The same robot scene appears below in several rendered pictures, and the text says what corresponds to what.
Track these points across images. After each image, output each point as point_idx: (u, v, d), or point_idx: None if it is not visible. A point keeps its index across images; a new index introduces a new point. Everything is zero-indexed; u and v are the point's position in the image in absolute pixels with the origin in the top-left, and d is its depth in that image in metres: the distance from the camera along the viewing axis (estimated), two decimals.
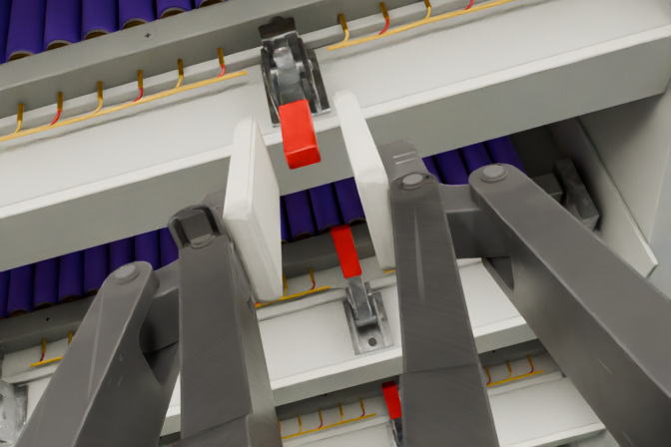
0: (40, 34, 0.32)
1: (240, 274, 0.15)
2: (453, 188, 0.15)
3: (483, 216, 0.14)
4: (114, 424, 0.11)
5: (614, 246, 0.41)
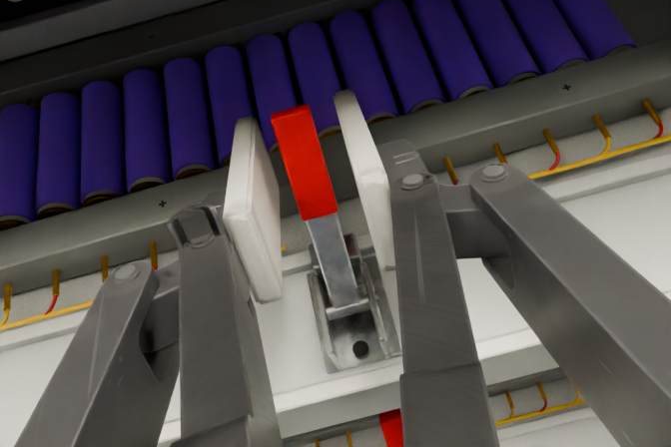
0: (31, 188, 0.27)
1: (240, 274, 0.15)
2: (453, 188, 0.15)
3: (483, 216, 0.14)
4: (114, 424, 0.11)
5: None
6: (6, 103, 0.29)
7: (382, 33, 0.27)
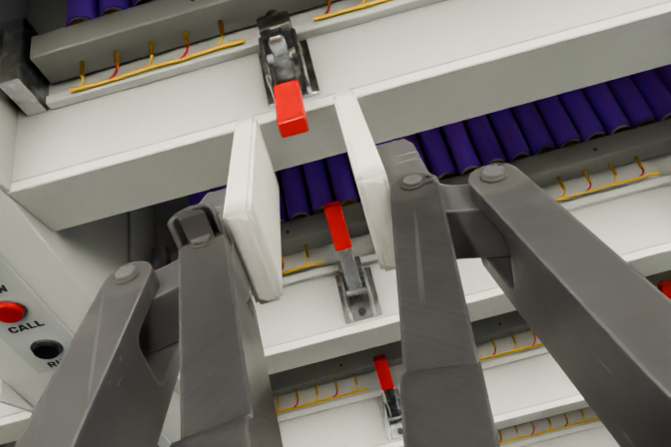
0: None
1: (240, 274, 0.15)
2: (453, 188, 0.15)
3: (483, 216, 0.14)
4: (114, 424, 0.11)
5: None
6: None
7: None
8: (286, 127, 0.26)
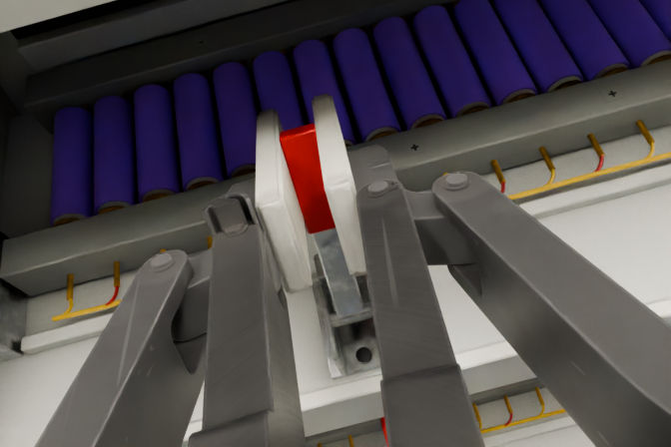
0: (614, 43, 0.27)
1: (273, 263, 0.15)
2: (419, 195, 0.15)
3: (446, 223, 0.14)
4: (142, 414, 0.11)
5: None
6: None
7: None
8: (294, 164, 0.19)
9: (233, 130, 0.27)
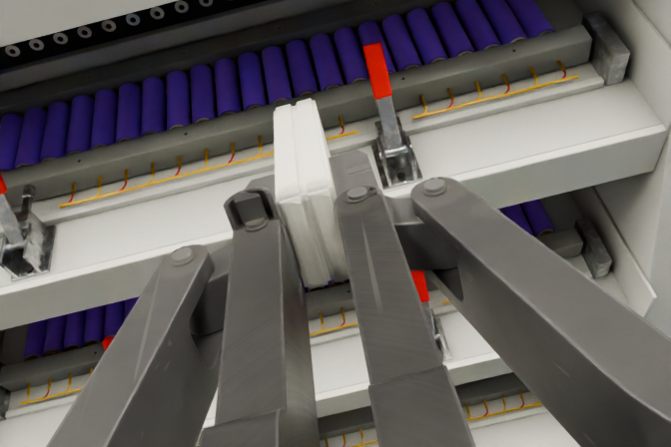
0: (213, 107, 0.47)
1: (293, 258, 0.15)
2: (398, 201, 0.15)
3: (424, 228, 0.14)
4: (158, 408, 0.11)
5: (624, 286, 0.53)
6: (193, 65, 0.50)
7: (413, 26, 0.48)
8: None
9: None
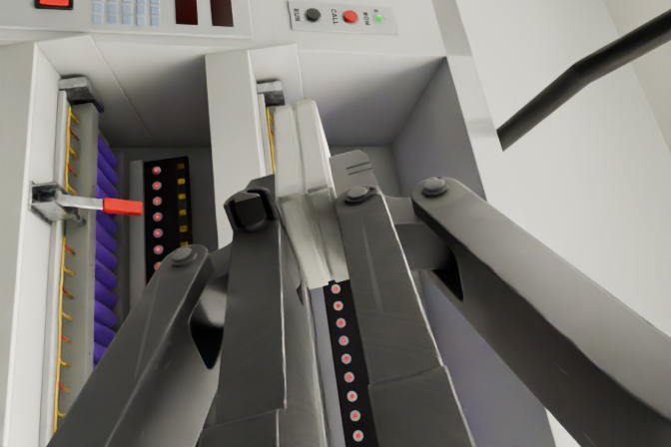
0: None
1: (293, 258, 0.15)
2: (398, 201, 0.15)
3: (424, 228, 0.14)
4: (158, 408, 0.11)
5: None
6: None
7: None
8: None
9: None
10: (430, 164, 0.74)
